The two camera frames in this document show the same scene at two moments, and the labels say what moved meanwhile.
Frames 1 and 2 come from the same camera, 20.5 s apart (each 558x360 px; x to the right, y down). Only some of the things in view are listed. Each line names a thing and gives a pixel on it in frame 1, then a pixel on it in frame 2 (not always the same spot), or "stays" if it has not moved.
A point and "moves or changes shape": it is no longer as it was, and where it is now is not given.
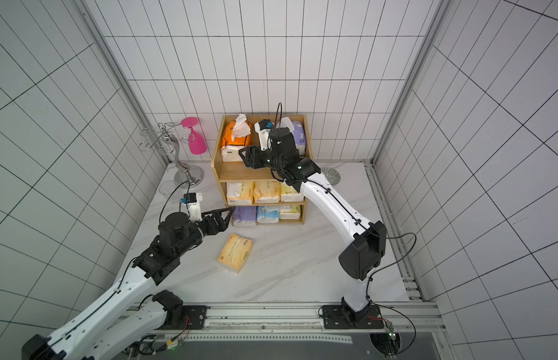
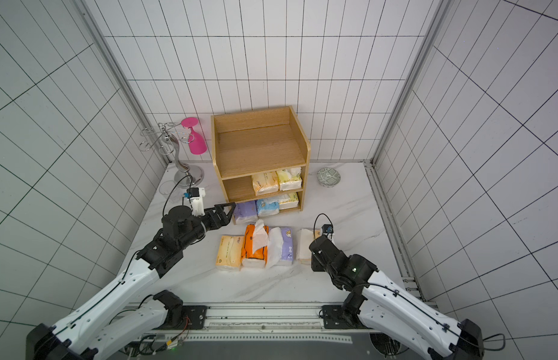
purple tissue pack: x=300 y=136 to x=280 y=246
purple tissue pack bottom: x=244 y=216 stays
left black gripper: x=222 y=224 stays
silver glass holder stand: x=186 y=176 stays
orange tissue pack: x=238 y=132 to x=255 y=248
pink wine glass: x=197 y=145 stays
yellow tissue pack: x=236 y=253 moves or changes shape
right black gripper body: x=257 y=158 to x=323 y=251
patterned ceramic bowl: x=332 y=175 stays
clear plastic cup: x=167 y=187 stays
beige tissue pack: x=234 y=194 to x=304 y=238
